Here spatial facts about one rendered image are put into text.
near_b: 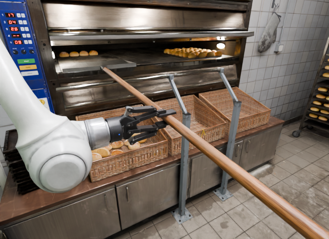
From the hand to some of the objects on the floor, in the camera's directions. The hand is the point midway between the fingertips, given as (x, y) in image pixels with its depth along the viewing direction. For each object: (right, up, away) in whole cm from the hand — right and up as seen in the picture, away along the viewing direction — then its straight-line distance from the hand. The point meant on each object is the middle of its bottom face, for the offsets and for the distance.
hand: (165, 117), depth 67 cm
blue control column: (-134, -47, +182) cm, 231 cm away
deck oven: (-49, -28, +227) cm, 234 cm away
